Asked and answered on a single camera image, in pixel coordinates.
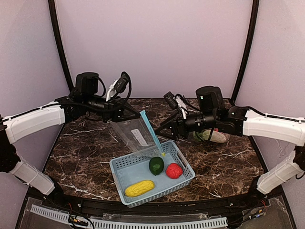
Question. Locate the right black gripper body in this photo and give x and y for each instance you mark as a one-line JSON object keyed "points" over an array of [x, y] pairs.
{"points": [[177, 129]]}

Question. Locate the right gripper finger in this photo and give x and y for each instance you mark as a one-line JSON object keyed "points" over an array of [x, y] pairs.
{"points": [[166, 134], [168, 123]]}

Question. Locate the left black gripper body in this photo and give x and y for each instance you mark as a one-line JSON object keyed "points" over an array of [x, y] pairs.
{"points": [[119, 111]]}

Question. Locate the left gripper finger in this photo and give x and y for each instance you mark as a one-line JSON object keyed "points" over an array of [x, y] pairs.
{"points": [[129, 117], [129, 110]]}

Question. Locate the clear zip bag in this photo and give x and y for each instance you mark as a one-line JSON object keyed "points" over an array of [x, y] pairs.
{"points": [[139, 136], [205, 136]]}

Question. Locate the green cucumber toy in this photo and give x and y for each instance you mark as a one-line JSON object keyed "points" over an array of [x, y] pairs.
{"points": [[198, 136]]}

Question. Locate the clear zip top bag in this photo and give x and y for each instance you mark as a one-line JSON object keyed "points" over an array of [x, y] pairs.
{"points": [[205, 136]]}

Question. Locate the white bitter gourd toy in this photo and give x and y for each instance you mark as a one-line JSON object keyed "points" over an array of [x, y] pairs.
{"points": [[215, 136]]}

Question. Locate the light blue plastic basket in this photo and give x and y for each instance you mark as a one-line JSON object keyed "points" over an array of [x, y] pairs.
{"points": [[130, 169]]}

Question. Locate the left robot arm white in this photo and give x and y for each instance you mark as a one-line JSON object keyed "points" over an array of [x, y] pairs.
{"points": [[83, 100]]}

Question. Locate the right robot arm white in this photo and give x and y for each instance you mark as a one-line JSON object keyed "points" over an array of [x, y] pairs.
{"points": [[238, 121]]}

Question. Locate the green round fruit toy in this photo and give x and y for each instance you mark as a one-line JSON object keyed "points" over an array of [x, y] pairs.
{"points": [[156, 165]]}

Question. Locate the red raspberry toy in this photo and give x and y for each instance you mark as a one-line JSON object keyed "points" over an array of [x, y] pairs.
{"points": [[174, 171]]}

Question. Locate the yellow corn toy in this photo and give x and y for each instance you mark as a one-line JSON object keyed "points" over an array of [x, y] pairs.
{"points": [[139, 188]]}

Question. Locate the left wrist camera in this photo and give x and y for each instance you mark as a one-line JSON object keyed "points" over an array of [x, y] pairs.
{"points": [[119, 86]]}

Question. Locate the black aluminium frame rail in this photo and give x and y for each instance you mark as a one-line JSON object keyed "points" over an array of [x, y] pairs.
{"points": [[226, 206]]}

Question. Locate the grey slotted cable duct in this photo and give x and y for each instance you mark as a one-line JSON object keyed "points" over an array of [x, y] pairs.
{"points": [[97, 223]]}

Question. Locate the left black frame post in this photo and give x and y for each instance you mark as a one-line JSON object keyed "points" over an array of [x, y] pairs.
{"points": [[59, 44]]}

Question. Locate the black frame post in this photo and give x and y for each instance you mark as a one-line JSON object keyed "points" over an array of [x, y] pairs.
{"points": [[247, 49], [59, 44]]}

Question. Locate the right black frame post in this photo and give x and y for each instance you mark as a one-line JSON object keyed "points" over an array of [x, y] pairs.
{"points": [[247, 49]]}

